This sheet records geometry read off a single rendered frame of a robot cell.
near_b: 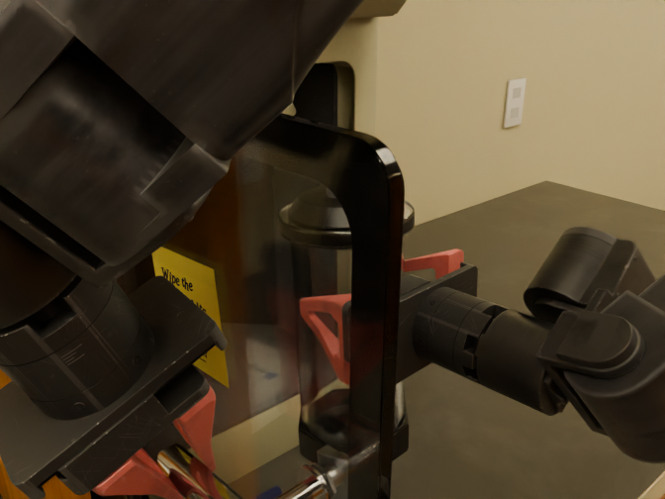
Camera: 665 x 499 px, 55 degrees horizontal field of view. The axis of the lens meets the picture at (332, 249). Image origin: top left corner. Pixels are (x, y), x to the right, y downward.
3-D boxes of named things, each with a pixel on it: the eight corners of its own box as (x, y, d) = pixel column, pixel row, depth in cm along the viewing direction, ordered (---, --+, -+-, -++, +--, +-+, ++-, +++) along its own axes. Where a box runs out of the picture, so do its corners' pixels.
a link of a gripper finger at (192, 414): (111, 490, 36) (9, 392, 30) (211, 405, 39) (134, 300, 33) (161, 574, 31) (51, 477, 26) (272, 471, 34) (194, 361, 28)
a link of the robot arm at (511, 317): (547, 394, 37) (567, 438, 41) (601, 304, 40) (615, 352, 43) (452, 353, 42) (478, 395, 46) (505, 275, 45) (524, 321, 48)
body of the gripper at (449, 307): (371, 298, 45) (455, 333, 40) (459, 258, 51) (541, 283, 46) (373, 377, 47) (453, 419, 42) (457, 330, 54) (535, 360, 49)
